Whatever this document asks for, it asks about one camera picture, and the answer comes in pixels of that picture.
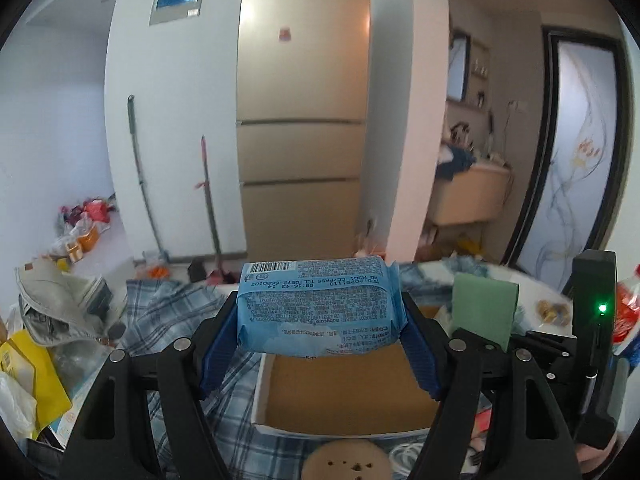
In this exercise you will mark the wall mirror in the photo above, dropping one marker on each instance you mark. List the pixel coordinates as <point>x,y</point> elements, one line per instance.
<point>459,67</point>

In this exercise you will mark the red soda bottle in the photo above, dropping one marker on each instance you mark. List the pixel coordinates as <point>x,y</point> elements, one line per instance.
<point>629,310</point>

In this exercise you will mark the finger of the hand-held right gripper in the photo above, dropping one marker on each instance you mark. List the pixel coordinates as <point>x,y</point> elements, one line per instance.
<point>547,347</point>

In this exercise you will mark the gold wrapped snack pack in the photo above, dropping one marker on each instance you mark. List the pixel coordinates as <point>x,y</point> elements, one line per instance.
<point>552,311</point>

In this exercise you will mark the frosted glass door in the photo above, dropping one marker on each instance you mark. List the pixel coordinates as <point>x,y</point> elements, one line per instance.
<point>575,160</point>

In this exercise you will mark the green sponge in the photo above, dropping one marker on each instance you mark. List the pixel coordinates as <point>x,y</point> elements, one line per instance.
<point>484,305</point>

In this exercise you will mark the yellow plastic bag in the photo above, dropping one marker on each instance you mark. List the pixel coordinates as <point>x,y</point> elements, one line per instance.
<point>35,380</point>

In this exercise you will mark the blue plaid shirt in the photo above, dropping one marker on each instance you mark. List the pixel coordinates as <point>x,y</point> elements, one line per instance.
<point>165,320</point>

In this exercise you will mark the red fridge magnet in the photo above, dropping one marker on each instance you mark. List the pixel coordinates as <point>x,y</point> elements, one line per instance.
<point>285,34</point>

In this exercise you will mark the beige vanity cabinet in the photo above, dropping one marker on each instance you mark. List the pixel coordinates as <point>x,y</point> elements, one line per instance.
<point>470,192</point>

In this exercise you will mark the blue tissue pack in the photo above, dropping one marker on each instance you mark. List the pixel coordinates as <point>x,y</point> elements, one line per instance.
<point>317,305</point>

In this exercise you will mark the red broom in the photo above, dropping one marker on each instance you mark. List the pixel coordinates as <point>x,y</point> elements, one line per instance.
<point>212,210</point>

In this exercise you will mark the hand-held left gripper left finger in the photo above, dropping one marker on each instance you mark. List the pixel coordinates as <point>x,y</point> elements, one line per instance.
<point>219,350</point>

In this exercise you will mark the shallow cardboard box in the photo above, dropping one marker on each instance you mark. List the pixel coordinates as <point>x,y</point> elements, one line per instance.
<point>345,390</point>

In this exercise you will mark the blue cloth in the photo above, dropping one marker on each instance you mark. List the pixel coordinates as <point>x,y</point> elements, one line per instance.
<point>454,160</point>

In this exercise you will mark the gold refrigerator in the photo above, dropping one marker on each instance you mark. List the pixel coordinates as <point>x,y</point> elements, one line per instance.
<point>305,110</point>

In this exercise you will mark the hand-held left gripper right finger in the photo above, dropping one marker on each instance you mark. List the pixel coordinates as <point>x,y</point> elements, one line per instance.
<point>421,360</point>

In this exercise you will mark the grey cloth bag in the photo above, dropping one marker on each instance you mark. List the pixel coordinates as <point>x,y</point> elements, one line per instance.
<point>60,300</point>

